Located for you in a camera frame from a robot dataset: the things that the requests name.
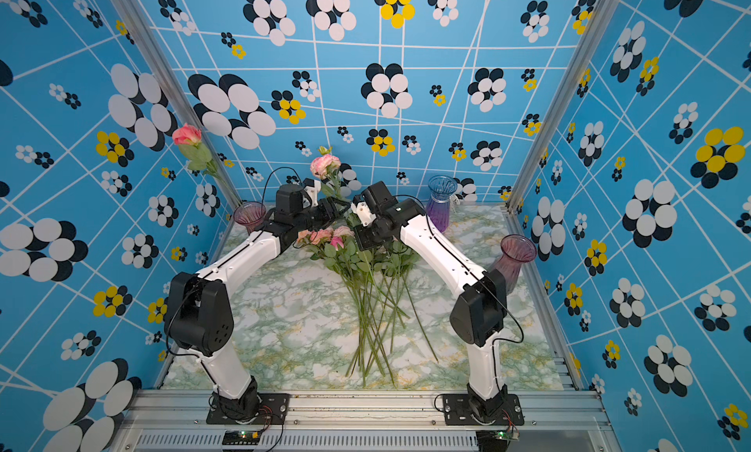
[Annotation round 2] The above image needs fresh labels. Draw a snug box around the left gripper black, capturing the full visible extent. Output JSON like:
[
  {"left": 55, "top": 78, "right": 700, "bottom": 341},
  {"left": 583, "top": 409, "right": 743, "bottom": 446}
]
[{"left": 293, "top": 196, "right": 350, "bottom": 234}]

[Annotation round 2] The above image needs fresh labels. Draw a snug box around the pink grey ribbed glass vase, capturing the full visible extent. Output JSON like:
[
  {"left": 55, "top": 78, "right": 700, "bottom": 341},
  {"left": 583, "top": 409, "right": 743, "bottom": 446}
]
[{"left": 233, "top": 202, "right": 267, "bottom": 235}]

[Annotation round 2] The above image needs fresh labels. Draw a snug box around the single pink rose stem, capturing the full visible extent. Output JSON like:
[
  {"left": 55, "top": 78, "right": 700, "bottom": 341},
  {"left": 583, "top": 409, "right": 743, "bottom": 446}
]
[{"left": 172, "top": 124, "right": 241, "bottom": 207}]

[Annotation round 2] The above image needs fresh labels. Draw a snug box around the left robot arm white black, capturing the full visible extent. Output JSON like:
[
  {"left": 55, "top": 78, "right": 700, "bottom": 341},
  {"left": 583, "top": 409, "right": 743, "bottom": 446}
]
[{"left": 164, "top": 179, "right": 349, "bottom": 424}]

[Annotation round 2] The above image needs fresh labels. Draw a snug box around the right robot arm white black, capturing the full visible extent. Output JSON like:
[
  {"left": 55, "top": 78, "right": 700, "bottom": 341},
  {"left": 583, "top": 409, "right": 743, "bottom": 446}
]
[{"left": 351, "top": 182, "right": 512, "bottom": 424}]

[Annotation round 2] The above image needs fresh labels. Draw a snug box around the bunch of pink flowers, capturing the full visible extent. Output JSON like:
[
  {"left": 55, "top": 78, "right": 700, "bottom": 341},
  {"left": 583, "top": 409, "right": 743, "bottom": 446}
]
[{"left": 295, "top": 224, "right": 441, "bottom": 391}]

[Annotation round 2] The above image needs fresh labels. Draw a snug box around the purple blue ribbed glass vase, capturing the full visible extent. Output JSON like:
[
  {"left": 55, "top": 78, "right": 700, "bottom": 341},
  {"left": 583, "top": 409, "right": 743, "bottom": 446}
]
[{"left": 426, "top": 175, "right": 458, "bottom": 233}]

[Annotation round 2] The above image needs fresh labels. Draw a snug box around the left green circuit board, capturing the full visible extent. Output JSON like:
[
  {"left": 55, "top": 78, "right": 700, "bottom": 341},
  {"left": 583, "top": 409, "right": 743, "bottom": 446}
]
[{"left": 222, "top": 430, "right": 262, "bottom": 446}]

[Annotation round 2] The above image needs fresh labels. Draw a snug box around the green circuit board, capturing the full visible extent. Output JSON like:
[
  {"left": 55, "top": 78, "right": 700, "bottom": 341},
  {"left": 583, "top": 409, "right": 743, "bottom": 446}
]
[
  {"left": 476, "top": 430, "right": 519, "bottom": 452},
  {"left": 222, "top": 430, "right": 262, "bottom": 446}
]

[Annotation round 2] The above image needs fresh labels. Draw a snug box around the right green circuit board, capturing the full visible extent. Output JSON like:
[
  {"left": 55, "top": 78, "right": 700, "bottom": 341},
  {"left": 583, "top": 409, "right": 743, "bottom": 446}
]
[{"left": 476, "top": 430, "right": 519, "bottom": 452}]

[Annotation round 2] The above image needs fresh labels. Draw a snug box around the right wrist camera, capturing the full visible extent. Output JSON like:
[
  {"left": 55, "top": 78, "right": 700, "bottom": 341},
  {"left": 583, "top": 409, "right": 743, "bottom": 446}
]
[{"left": 350, "top": 201, "right": 376, "bottom": 227}]

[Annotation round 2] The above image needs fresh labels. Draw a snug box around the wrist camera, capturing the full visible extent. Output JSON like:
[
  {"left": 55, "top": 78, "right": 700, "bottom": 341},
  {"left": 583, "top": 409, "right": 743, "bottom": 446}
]
[
  {"left": 302, "top": 178, "right": 322, "bottom": 207},
  {"left": 350, "top": 201, "right": 376, "bottom": 227}
]

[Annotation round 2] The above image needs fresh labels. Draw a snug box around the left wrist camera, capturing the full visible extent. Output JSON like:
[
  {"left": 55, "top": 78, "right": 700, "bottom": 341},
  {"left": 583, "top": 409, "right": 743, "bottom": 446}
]
[{"left": 302, "top": 178, "right": 322, "bottom": 207}]

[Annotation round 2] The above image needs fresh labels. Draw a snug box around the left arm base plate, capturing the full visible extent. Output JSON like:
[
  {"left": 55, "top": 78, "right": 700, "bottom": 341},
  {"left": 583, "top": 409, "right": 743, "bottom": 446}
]
[{"left": 205, "top": 393, "right": 291, "bottom": 426}]

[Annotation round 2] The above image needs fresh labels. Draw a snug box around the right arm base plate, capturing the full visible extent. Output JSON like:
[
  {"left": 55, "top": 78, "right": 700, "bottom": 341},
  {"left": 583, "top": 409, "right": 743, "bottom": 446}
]
[{"left": 438, "top": 393, "right": 525, "bottom": 427}]

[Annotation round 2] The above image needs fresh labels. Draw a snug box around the left aluminium corner post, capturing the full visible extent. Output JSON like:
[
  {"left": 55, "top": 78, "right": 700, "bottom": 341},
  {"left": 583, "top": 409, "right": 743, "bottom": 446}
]
[{"left": 101, "top": 0, "right": 242, "bottom": 209}]

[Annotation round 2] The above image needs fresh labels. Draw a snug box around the aluminium corner post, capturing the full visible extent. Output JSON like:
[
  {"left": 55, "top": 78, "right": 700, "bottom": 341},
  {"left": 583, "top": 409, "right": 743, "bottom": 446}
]
[
  {"left": 101, "top": 0, "right": 242, "bottom": 209},
  {"left": 508, "top": 0, "right": 620, "bottom": 213}
]

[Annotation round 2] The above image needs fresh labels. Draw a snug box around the aluminium front frame rail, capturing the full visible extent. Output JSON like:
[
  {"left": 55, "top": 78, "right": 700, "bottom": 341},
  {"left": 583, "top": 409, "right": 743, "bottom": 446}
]
[{"left": 111, "top": 391, "right": 621, "bottom": 451}]

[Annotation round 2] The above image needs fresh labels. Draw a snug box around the right aluminium corner post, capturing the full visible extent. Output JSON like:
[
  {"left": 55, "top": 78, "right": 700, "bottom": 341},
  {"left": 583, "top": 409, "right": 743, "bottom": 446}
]
[{"left": 508, "top": 0, "right": 620, "bottom": 213}]

